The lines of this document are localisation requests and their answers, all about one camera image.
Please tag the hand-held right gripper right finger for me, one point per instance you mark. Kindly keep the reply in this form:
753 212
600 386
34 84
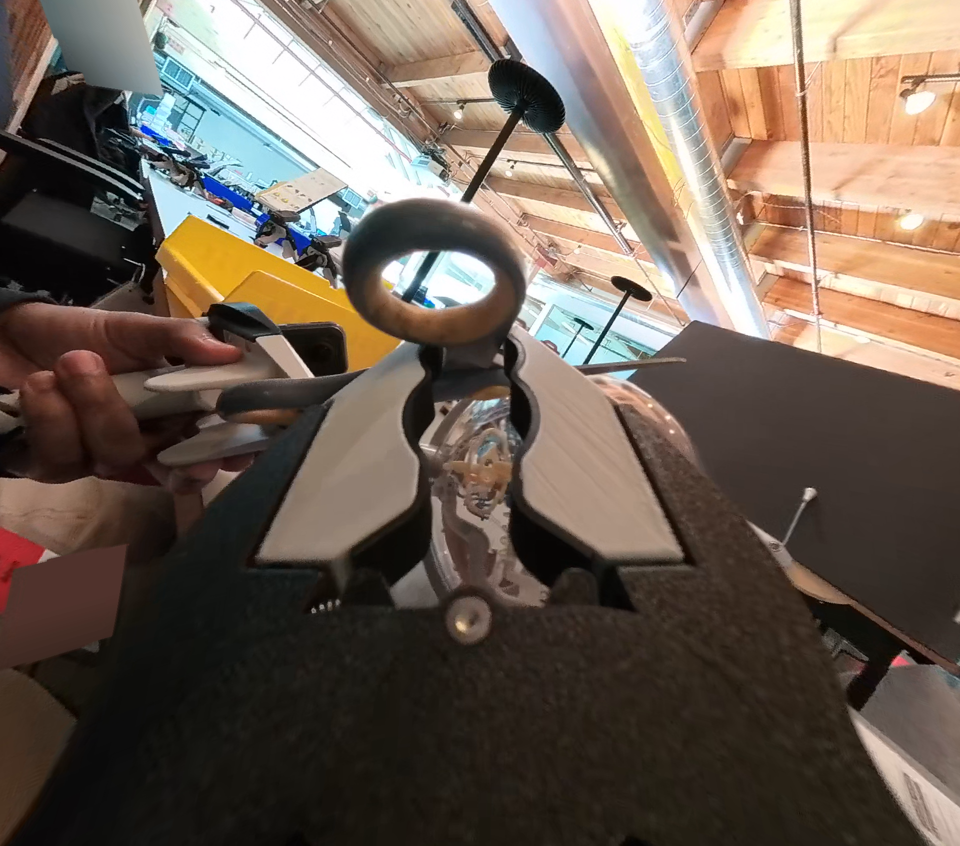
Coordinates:
600 486

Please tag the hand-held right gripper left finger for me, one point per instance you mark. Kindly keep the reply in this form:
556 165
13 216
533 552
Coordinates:
337 486

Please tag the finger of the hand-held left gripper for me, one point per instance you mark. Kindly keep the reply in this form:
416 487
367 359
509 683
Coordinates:
217 444
202 378

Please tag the person's left hand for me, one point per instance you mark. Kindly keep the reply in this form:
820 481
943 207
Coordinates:
75 411

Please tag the spare hand-held gripper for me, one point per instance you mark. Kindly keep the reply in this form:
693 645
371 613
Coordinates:
274 227
319 257

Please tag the yellow plastic bin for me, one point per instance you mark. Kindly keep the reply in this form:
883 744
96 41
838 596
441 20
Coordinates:
225 268

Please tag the clear maze puzzle ball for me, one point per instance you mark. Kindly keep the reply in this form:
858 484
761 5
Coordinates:
480 478

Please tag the short black floor lamp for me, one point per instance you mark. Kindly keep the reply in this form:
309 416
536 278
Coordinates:
583 330

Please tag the tall cardboard instruction board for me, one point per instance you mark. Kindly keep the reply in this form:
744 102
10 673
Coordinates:
307 187

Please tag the long grey desk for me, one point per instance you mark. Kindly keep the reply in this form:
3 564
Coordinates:
169 200

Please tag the ceiling projector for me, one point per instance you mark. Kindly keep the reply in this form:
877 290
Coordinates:
431 163

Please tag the black display board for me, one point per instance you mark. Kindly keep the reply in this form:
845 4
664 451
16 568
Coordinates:
825 448

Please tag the black floor lamp pole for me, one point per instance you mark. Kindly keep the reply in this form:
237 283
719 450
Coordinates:
525 95

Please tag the silver ventilation duct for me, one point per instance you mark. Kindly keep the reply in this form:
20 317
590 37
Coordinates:
675 110

